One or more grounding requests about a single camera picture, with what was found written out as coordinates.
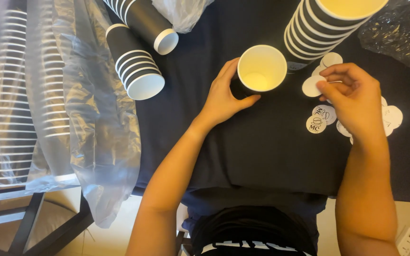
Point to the crumpled clear plastic wrap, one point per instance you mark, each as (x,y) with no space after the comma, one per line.
(400,35)

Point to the long stack of black cups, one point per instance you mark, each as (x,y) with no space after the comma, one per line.
(148,21)

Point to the small clear plastic bag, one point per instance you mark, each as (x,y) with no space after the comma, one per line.
(182,12)

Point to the black metal frame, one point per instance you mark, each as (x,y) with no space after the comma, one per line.
(30,220)

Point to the person's black trousers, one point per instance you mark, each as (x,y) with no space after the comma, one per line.
(251,227)

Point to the round white sticker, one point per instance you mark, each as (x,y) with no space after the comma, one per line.
(310,87)

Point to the short stack of black cups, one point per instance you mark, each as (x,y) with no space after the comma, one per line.
(133,60)

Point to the tall stack of black cups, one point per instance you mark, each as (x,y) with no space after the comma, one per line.
(315,32)

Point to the person's right hand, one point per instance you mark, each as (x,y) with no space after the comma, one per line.
(360,103)

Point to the white power strip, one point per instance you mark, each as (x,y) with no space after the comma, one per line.
(408,241)

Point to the person's left hand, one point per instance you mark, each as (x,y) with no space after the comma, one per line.
(221,101)

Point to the person's navy shirt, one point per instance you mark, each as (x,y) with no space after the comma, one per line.
(297,209)

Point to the empty clear plastic bag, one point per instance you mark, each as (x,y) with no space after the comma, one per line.
(101,142)

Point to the single black paper cup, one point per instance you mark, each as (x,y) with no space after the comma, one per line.
(262,67)

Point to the pile of printed round stickers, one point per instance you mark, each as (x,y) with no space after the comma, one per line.
(316,124)

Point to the plastic sleeve of stacked cups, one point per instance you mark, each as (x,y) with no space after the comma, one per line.
(53,89)
(7,106)

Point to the dark tablecloth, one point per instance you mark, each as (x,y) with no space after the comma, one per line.
(262,153)

